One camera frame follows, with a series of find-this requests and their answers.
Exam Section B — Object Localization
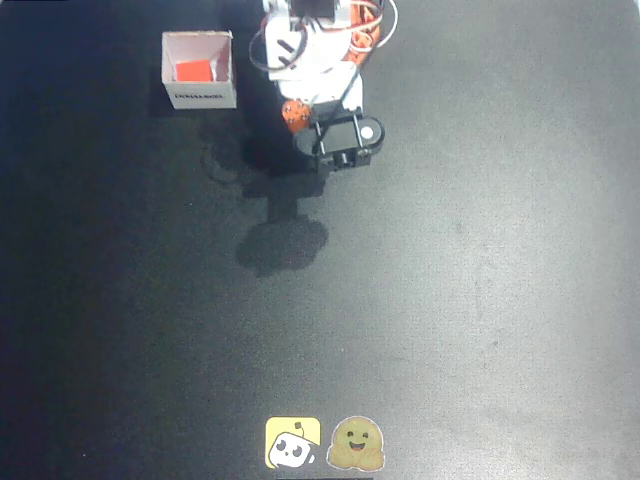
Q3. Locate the black camera cable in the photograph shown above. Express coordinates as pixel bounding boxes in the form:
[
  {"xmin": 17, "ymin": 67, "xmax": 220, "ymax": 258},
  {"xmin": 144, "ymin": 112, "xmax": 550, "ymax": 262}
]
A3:
[{"xmin": 342, "ymin": 63, "xmax": 362, "ymax": 109}]

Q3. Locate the white cable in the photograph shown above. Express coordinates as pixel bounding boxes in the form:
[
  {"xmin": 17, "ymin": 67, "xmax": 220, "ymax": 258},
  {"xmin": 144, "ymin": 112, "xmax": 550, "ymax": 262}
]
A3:
[{"xmin": 349, "ymin": 0, "xmax": 400, "ymax": 54}]

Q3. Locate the hugging-face emoji sticker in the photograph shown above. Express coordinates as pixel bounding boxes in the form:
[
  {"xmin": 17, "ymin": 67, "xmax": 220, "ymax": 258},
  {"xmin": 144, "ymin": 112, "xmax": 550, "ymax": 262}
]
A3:
[{"xmin": 326, "ymin": 415, "xmax": 386, "ymax": 472}]

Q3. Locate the red cube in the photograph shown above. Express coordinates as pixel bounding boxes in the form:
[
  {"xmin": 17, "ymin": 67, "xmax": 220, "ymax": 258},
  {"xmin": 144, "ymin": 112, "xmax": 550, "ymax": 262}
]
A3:
[{"xmin": 175, "ymin": 59, "xmax": 215, "ymax": 83}]

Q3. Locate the yellow robot-face sticker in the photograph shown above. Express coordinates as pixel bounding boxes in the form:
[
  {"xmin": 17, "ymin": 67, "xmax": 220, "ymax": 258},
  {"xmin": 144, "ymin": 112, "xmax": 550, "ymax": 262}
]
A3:
[{"xmin": 264, "ymin": 416, "xmax": 322, "ymax": 470}]

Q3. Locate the black gripper-mounted camera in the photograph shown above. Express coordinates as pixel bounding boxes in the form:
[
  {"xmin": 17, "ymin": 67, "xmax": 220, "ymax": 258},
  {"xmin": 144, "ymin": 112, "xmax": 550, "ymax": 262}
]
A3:
[{"xmin": 292, "ymin": 101, "xmax": 387, "ymax": 175}]

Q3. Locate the black looped servo cable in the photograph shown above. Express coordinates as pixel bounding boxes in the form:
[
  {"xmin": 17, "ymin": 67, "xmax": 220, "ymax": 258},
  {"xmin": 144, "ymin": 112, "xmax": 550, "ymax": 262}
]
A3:
[{"xmin": 248, "ymin": 17, "xmax": 314, "ymax": 76}]

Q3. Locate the white cardboard box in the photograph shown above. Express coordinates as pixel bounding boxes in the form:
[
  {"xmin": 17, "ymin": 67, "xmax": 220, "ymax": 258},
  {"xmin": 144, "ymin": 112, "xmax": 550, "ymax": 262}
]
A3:
[{"xmin": 160, "ymin": 29, "xmax": 238, "ymax": 111}]

